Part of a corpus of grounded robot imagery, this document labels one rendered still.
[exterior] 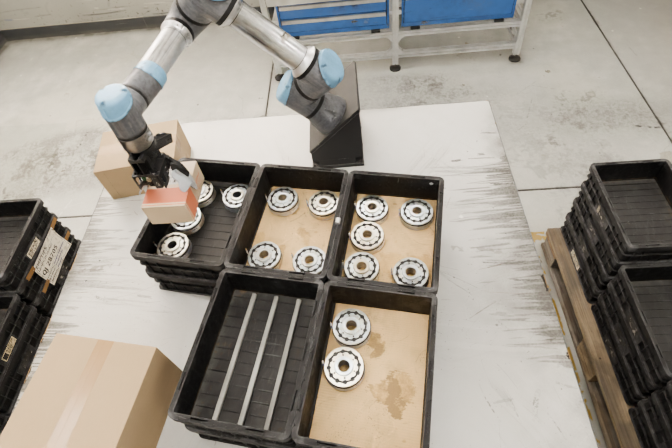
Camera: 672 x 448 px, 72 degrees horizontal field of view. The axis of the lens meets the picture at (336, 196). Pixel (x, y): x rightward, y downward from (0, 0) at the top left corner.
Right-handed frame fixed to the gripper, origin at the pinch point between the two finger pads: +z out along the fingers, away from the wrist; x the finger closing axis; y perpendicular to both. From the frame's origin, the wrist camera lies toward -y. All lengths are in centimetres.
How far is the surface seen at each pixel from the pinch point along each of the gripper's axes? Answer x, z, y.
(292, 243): 29.3, 26.7, 2.9
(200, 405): 9, 26, 50
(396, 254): 61, 27, 9
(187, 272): -2.2, 25.2, 12.3
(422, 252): 69, 27, 8
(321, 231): 38.4, 26.8, -1.1
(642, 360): 143, 72, 28
